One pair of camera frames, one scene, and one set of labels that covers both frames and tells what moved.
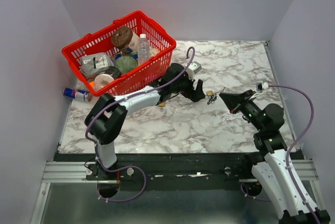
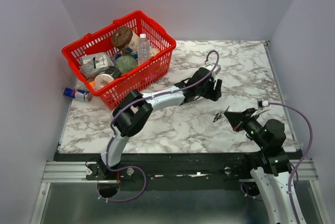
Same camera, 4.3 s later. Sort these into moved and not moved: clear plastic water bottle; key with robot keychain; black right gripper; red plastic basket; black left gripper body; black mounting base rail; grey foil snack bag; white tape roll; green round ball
Moved: black right gripper; black left gripper body; key with robot keychain
Not moved: black mounting base rail; red plastic basket; green round ball; white tape roll; clear plastic water bottle; grey foil snack bag
